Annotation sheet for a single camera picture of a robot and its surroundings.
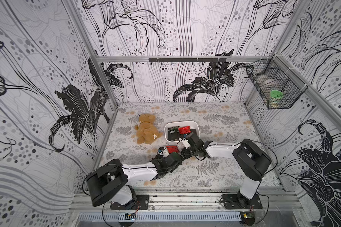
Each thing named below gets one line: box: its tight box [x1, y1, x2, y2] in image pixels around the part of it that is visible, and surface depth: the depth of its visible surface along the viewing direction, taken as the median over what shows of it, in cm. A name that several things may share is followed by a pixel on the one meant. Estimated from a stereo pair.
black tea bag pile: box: [167, 126, 180, 141], surface depth 100 cm
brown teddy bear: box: [134, 113, 163, 145], surface depth 95 cm
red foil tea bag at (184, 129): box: [178, 125, 192, 135], surface depth 100 cm
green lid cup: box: [268, 89, 285, 109], surface depth 81 cm
